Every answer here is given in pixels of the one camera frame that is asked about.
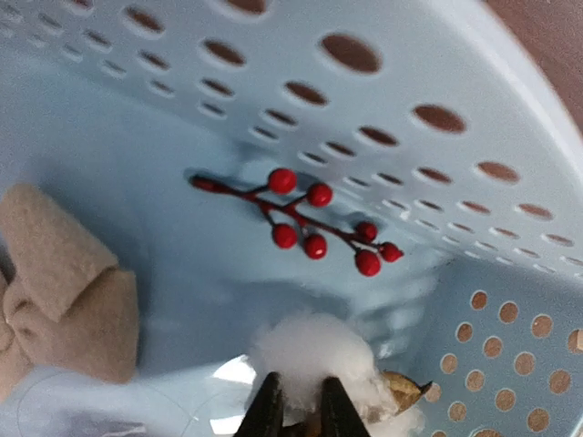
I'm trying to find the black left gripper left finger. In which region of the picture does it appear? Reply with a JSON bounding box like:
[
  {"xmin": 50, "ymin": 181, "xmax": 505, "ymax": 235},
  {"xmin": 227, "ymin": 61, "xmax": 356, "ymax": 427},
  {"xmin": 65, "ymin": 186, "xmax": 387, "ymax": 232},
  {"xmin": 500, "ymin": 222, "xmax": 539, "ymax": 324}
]
[{"xmin": 237, "ymin": 371, "xmax": 284, "ymax": 437}]

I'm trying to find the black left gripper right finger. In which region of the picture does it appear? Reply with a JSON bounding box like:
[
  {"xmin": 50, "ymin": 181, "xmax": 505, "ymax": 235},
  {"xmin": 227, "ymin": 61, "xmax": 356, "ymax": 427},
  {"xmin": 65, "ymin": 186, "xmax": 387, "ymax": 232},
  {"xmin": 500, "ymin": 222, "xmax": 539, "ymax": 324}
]
[{"xmin": 320, "ymin": 376, "xmax": 370, "ymax": 437}]

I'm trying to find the white fluffy ornament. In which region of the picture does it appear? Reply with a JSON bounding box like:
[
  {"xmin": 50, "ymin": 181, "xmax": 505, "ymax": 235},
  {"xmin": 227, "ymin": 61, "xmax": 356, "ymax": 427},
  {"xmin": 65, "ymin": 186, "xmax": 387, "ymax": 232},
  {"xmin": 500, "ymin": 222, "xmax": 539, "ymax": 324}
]
[{"xmin": 248, "ymin": 312, "xmax": 431, "ymax": 436}]

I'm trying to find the dark berry sprig ornament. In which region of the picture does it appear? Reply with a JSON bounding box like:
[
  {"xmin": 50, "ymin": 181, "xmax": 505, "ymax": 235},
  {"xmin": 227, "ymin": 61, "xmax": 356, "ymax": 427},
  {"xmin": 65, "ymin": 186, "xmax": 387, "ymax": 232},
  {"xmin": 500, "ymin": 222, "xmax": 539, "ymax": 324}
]
[{"xmin": 188, "ymin": 168, "xmax": 404, "ymax": 278}]

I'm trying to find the beige fabric bow ornament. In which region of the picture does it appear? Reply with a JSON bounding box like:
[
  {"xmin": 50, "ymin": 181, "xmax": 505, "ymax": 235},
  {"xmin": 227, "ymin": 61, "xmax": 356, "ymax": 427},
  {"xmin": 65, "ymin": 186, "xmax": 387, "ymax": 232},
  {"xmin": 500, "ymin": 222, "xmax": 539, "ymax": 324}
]
[{"xmin": 1, "ymin": 184, "xmax": 139, "ymax": 400}]

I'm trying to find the light blue plastic basket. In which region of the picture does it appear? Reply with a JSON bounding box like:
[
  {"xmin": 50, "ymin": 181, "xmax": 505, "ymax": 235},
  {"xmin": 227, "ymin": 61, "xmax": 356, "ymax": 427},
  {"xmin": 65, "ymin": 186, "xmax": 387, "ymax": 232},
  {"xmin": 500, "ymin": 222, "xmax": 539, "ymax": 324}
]
[{"xmin": 1, "ymin": 1, "xmax": 582, "ymax": 436}]

